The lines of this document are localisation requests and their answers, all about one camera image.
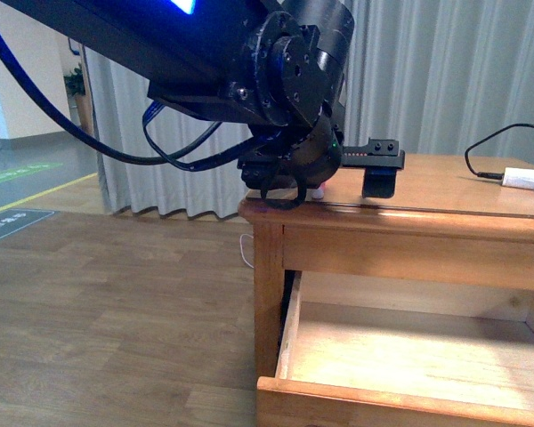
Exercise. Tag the wooden nightstand cabinet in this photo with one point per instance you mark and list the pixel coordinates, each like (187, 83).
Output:
(441, 226)

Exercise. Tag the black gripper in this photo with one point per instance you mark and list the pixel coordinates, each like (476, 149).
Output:
(283, 171)

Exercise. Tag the white USB charger adapter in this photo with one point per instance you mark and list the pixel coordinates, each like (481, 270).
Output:
(519, 178)

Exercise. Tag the wooden drawer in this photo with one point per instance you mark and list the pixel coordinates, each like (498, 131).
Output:
(359, 351)

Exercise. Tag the grey floor sign mat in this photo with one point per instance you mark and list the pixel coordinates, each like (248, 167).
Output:
(14, 220)

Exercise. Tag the pink marker with white cap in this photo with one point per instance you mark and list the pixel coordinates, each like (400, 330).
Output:
(319, 192)

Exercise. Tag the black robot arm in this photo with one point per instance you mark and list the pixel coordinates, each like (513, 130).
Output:
(277, 67)

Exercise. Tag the grey pleated curtain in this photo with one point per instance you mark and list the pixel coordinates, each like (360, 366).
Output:
(436, 76)

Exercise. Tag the potted green plant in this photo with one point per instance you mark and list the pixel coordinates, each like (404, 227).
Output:
(75, 86)

